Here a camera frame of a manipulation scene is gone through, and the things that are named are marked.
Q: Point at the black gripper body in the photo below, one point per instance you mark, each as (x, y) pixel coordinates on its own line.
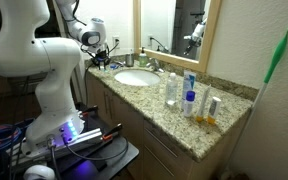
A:
(104, 56)

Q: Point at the white contact lens case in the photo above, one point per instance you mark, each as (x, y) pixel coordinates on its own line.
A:
(103, 69)

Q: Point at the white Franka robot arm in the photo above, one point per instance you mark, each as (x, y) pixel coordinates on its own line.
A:
(34, 56)

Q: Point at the white round object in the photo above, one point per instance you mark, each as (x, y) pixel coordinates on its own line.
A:
(39, 173)

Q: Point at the blue floss container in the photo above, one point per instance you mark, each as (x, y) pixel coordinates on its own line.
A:
(113, 66)

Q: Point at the blue razor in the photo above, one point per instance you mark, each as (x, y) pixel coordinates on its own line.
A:
(118, 65)

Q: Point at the purple white toothpaste tube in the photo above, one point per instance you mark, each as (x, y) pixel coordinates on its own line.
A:
(121, 63)

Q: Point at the stainless steel cup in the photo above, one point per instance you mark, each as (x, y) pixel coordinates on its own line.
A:
(129, 60)

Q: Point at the white sink basin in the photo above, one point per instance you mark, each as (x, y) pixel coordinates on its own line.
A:
(137, 78)

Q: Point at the green soap pump bottle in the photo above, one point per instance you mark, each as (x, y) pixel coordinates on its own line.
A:
(143, 59)

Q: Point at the orange black clamp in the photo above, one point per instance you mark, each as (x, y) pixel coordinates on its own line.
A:
(89, 111)
(112, 131)

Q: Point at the chrome faucet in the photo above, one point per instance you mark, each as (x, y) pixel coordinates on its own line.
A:
(154, 65)

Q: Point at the beige vanity cabinet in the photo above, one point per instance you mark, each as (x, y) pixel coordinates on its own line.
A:
(127, 116)

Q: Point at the clear plastic bottle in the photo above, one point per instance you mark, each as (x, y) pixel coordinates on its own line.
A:
(171, 90)

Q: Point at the white blue cream tube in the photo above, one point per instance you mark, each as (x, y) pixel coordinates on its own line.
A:
(188, 81)

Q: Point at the white bottle blue cap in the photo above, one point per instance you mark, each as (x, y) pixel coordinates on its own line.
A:
(189, 105)

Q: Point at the wood framed mirror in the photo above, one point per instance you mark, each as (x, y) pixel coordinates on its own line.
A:
(204, 50)

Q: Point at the slim white tube orange cap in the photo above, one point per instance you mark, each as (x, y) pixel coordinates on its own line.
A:
(204, 103)

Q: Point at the short white tube orange cap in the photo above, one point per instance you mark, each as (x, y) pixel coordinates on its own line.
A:
(214, 110)

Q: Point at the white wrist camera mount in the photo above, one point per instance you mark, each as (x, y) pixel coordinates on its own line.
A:
(99, 47)

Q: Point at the white wall outlet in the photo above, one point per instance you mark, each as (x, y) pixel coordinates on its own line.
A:
(116, 41)

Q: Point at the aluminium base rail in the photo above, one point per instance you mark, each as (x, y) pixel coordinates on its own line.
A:
(80, 140)

